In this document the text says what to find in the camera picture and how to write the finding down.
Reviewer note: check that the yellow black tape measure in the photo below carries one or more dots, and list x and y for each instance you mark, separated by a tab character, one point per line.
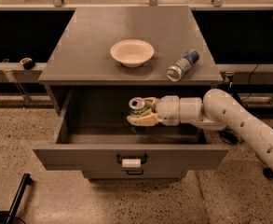
27	63

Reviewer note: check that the black drawer handle white tag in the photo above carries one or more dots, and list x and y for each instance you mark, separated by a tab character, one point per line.
131	162

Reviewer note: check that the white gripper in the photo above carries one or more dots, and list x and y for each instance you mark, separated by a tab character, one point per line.
168	110

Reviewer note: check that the blue silver energy drink can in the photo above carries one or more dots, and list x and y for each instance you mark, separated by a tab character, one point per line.
177	70

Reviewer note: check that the grey drawer cabinet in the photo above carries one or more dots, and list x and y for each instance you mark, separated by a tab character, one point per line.
82	56

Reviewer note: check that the green soda can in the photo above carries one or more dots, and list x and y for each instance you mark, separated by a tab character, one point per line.
137	106

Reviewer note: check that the white paper bowl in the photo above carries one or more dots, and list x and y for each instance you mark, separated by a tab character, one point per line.
132	52

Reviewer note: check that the lower drawer black handle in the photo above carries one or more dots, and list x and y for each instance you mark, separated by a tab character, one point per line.
139	172

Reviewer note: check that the open grey top drawer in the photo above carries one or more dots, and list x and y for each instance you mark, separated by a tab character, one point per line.
93	129

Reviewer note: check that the black stand leg left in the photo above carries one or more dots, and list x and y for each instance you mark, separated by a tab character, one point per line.
9	216

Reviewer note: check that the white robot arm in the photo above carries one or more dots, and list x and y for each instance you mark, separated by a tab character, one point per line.
216	110

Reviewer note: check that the black caster base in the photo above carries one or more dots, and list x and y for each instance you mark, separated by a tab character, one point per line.
268	173

